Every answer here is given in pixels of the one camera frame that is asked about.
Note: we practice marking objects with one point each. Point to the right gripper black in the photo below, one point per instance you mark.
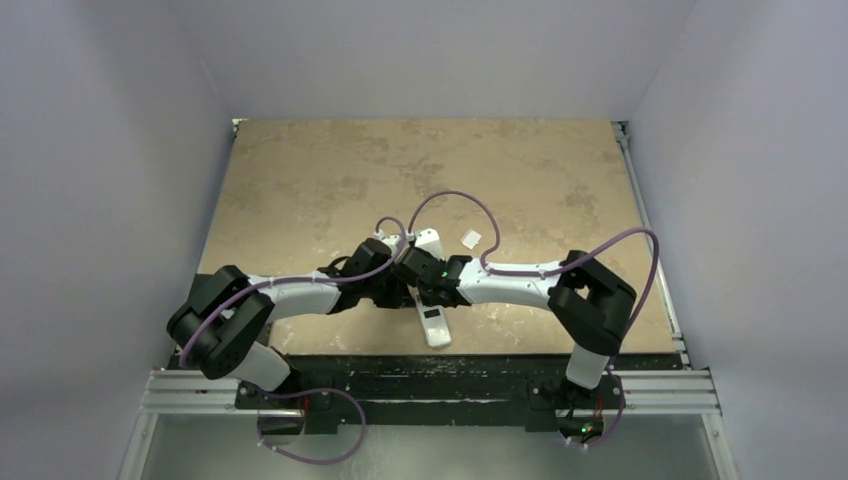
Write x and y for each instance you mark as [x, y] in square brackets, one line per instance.
[429, 284]

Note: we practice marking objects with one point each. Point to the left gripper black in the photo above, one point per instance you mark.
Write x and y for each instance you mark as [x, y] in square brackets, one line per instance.
[400, 296]

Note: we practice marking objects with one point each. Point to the red white remote control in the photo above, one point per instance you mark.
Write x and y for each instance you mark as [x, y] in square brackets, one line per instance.
[433, 321]

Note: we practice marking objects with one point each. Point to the white battery cover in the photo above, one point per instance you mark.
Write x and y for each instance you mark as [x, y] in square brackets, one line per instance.
[471, 239]

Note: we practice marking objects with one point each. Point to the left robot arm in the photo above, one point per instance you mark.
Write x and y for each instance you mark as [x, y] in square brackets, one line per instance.
[220, 328]

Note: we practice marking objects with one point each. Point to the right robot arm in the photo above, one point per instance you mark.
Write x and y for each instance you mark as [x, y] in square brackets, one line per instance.
[592, 303]

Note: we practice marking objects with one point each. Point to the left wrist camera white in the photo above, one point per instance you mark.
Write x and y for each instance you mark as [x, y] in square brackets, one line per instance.
[395, 242]

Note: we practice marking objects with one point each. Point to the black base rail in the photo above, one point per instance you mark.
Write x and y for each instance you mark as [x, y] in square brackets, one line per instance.
[516, 390]

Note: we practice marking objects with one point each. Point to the aluminium frame rail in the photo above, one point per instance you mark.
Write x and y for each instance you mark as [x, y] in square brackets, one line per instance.
[667, 389]

